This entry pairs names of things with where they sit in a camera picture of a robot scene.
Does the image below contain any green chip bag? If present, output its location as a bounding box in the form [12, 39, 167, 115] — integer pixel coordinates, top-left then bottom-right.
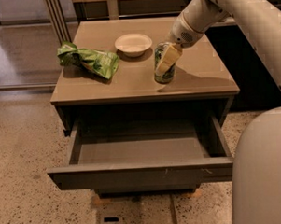
[57, 41, 119, 80]

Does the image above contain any metal window frame post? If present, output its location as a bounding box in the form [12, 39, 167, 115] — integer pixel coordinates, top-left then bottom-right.
[44, 0, 71, 44]

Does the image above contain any green soda can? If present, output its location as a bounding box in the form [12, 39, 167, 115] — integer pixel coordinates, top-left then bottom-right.
[154, 43, 176, 83]

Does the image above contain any open grey top drawer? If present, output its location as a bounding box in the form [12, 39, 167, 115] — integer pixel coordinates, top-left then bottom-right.
[48, 115, 233, 194]

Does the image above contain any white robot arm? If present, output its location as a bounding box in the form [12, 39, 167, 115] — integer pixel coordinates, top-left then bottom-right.
[166, 0, 281, 224]

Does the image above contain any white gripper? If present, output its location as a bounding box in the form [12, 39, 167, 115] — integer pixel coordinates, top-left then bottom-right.
[154, 11, 205, 76]

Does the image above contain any white paper bowl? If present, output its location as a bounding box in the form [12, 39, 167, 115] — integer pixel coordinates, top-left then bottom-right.
[115, 34, 152, 57]

